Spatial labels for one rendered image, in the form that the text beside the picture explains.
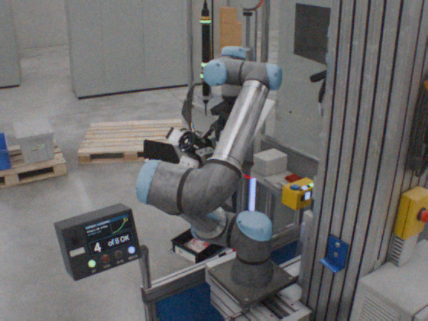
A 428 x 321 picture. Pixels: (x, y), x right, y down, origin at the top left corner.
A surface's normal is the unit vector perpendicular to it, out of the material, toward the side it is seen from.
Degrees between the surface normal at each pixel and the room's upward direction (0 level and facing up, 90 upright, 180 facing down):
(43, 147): 95
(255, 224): 8
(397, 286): 0
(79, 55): 90
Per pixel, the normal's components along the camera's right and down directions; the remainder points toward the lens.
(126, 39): 0.36, 0.38
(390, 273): 0.00, -0.91
